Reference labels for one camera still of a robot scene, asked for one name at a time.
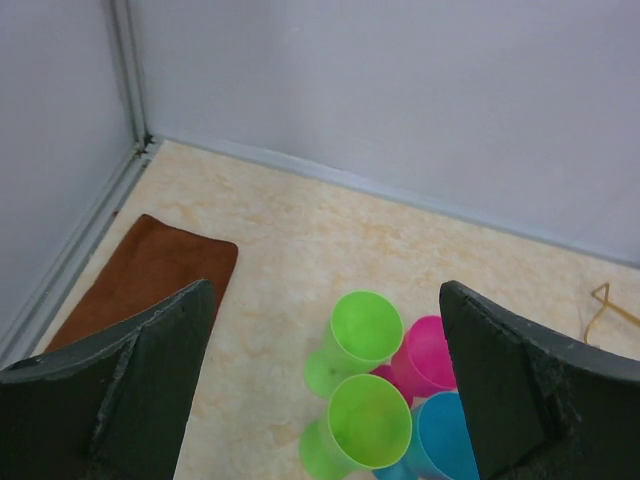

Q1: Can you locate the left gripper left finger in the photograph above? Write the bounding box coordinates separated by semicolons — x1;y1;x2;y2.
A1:
1;280;216;479

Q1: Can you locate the blue wine glass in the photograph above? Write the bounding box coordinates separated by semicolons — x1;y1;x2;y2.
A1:
373;391;480;480

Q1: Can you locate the brown folded cloth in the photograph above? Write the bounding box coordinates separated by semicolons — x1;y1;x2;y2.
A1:
45;214;239;352

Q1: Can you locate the pink wine glass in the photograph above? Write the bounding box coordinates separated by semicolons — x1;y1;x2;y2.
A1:
371;315;457;407

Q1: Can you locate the gold wire glass rack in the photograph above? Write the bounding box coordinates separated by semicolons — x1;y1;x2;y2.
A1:
582;282;640;345

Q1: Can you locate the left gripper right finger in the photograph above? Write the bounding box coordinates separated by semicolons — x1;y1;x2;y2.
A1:
439;281;639;479

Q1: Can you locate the green wine glass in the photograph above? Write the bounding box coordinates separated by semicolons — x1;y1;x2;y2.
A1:
304;290;405;398
299;374;413;479

